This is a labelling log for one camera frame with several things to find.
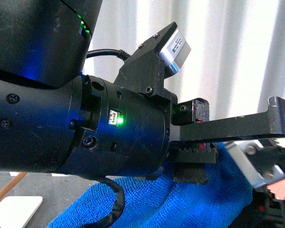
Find white pleated curtain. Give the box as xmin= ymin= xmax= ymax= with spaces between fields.
xmin=89 ymin=0 xmax=285 ymax=120

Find white wooden towel rack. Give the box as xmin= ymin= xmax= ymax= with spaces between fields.
xmin=0 ymin=172 xmax=43 ymax=228

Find pink plastic bin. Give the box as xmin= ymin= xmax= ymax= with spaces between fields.
xmin=267 ymin=179 xmax=285 ymax=200

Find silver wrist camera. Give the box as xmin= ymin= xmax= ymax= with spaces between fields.
xmin=159 ymin=29 xmax=191 ymax=77

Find blue microfiber cloth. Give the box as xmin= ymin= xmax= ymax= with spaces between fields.
xmin=47 ymin=141 xmax=253 ymax=228

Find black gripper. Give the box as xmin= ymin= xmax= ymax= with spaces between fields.
xmin=68 ymin=76 xmax=219 ymax=185

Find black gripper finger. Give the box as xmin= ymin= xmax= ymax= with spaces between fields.
xmin=180 ymin=96 xmax=285 ymax=143

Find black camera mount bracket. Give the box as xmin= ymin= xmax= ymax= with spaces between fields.
xmin=114 ymin=22 xmax=177 ymax=99

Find black cable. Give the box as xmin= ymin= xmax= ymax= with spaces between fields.
xmin=78 ymin=48 xmax=131 ymax=228

